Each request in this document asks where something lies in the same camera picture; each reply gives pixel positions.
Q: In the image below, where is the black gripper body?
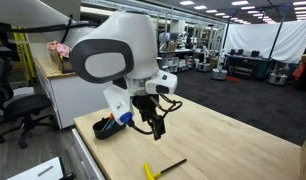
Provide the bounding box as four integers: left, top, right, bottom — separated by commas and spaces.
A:
132, 95, 159, 122

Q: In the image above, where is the yellow T-handle wrench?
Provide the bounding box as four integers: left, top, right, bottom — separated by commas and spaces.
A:
143, 159, 186, 180

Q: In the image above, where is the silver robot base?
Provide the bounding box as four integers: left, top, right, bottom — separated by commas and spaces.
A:
211, 68, 227, 81

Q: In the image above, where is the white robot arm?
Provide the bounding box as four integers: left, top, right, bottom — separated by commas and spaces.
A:
0, 0, 169, 125

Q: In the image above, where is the black plastic vessel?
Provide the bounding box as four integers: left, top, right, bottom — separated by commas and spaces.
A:
93, 118, 126, 140

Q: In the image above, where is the white cabinet with wood top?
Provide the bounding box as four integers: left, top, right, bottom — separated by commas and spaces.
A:
35, 58, 111, 129

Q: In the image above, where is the white drawer cabinet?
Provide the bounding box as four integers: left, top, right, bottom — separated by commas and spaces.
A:
72, 129, 105, 180

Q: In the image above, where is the pink cloth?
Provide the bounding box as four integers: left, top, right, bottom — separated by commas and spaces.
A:
47, 41, 71, 58

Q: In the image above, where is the black office chair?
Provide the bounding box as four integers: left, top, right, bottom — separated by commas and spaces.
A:
0, 58, 57, 149

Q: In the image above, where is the white backdrop sheet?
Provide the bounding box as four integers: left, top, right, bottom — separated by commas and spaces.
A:
224, 20, 306, 63

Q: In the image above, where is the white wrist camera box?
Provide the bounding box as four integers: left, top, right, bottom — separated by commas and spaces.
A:
145, 70, 178, 94

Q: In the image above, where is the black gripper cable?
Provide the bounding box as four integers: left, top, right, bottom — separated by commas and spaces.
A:
126, 93, 184, 136

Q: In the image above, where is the orange handled tool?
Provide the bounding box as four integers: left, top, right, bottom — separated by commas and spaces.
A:
108, 113, 114, 121

